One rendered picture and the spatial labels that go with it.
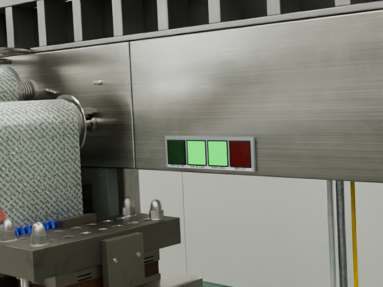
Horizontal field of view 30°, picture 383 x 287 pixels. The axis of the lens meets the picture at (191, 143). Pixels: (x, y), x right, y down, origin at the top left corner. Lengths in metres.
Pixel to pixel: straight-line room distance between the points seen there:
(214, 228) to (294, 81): 3.40
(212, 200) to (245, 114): 3.26
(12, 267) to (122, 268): 0.23
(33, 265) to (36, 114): 0.39
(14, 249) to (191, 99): 0.48
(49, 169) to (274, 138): 0.53
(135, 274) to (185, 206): 3.33
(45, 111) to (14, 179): 0.17
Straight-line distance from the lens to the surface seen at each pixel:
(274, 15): 1.41
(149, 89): 1.63
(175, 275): 1.66
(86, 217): 1.64
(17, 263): 1.44
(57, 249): 1.43
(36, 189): 1.63
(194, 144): 1.53
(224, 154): 1.47
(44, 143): 1.63
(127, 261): 1.52
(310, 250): 4.28
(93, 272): 1.50
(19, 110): 1.62
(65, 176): 1.67
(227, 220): 4.63
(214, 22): 1.50
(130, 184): 1.98
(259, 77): 1.42
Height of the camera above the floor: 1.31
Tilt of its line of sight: 4 degrees down
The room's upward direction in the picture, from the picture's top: 3 degrees counter-clockwise
